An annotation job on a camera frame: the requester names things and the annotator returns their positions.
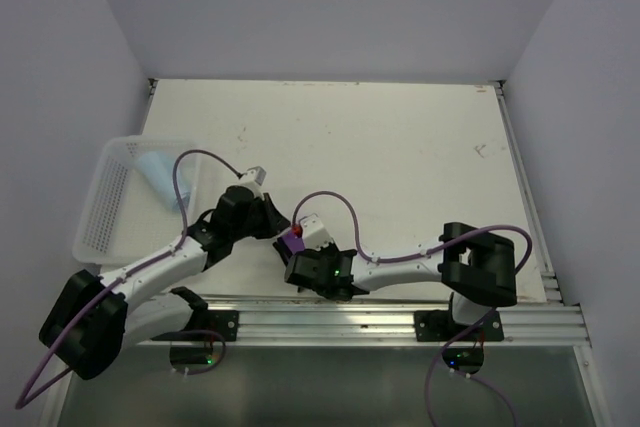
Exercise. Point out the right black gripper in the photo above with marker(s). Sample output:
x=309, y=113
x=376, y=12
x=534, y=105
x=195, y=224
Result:
x=315, y=253

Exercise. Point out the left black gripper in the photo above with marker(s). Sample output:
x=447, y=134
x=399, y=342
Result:
x=274, y=220

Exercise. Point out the dark grey towel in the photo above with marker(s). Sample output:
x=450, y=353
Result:
x=288, y=244

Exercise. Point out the light blue towel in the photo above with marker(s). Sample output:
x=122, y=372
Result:
x=157, y=169

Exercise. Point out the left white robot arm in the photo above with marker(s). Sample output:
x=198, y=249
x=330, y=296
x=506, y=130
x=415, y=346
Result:
x=96, y=317

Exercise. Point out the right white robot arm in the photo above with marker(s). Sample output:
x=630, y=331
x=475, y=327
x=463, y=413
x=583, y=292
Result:
x=477, y=265

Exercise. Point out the white plastic basket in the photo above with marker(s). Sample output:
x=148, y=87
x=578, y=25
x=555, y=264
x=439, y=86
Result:
x=123, y=220

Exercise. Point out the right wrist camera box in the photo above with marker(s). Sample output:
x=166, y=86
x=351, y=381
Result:
x=313, y=234

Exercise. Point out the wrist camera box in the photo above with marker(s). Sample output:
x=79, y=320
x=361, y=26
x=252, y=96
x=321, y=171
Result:
x=313, y=234
x=253, y=179

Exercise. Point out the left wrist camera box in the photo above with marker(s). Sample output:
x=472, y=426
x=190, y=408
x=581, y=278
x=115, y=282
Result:
x=253, y=179

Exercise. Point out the aluminium mounting rail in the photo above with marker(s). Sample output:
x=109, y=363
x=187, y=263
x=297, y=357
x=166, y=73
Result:
x=307, y=323

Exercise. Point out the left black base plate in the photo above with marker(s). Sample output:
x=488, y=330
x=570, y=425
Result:
x=225, y=322

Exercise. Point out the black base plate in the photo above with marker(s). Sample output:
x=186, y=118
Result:
x=438, y=326
x=225, y=322

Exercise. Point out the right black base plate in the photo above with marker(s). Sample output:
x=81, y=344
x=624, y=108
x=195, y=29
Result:
x=438, y=326

